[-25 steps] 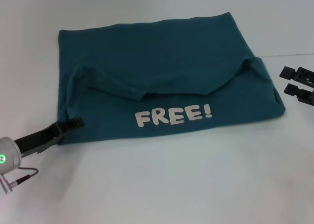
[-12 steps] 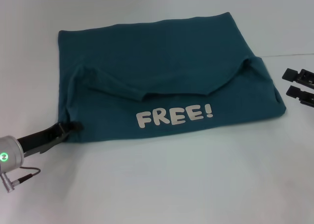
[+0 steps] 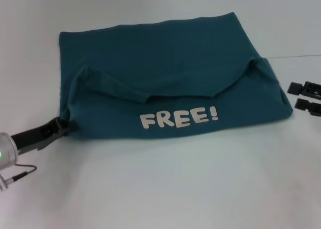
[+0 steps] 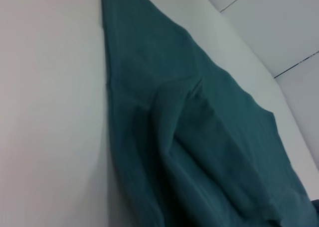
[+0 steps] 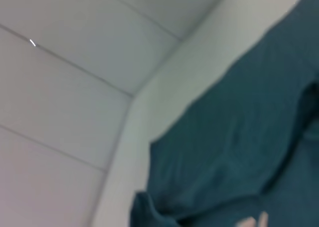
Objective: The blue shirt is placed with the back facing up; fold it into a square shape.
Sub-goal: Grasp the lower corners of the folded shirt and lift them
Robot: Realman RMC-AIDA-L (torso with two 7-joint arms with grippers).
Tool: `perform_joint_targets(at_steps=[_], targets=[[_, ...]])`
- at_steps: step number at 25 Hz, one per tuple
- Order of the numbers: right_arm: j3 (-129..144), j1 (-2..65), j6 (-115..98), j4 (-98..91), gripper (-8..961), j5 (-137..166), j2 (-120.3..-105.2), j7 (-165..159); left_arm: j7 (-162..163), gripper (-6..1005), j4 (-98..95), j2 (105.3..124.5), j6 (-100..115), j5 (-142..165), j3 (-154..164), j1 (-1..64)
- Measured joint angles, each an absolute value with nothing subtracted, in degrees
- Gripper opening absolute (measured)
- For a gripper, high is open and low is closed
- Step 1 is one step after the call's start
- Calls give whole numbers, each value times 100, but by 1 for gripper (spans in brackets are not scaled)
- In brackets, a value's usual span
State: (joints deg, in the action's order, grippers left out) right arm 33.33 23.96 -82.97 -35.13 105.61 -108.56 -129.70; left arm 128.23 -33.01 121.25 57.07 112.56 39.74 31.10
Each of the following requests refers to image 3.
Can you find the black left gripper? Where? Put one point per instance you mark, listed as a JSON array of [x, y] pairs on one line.
[[37, 136]]

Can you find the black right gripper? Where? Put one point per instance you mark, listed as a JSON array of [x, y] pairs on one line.
[[313, 98]]

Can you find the teal blue t-shirt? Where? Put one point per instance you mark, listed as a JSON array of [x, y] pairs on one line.
[[163, 70]]

